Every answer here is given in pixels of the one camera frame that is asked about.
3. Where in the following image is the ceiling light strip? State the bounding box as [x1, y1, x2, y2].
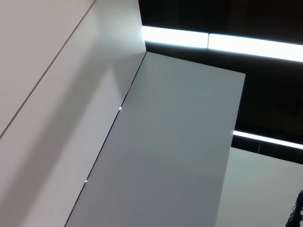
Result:
[233, 130, 303, 150]
[208, 33, 303, 62]
[141, 25, 209, 49]

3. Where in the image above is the black cabled stand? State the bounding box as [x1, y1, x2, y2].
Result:
[285, 189, 303, 227]

